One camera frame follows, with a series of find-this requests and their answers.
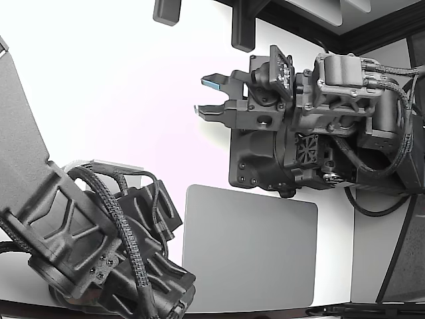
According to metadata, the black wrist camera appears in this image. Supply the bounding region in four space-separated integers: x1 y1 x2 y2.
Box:
249 45 297 102

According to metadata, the black frame beam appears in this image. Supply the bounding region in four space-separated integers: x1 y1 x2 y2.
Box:
212 0 425 60

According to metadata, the long black bracket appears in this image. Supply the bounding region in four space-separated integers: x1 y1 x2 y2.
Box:
231 0 257 53

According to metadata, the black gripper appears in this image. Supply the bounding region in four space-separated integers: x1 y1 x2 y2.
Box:
118 179 184 243
193 69 296 130

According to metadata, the black braided cable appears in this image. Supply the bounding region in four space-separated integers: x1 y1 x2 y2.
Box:
64 164 160 319
331 64 425 182

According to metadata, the large white panel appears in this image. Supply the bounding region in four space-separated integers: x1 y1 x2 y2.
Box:
285 0 345 28

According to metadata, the gray mat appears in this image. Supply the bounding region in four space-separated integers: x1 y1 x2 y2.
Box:
181 184 319 306

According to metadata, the black frame leg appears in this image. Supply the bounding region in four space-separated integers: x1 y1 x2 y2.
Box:
376 189 425 304

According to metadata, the small white panel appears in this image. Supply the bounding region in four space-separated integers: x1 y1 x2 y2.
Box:
345 0 373 14

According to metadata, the thin black cable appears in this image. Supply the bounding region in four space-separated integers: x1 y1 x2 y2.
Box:
313 37 331 54

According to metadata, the short black bracket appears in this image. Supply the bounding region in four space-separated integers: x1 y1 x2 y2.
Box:
152 0 183 27

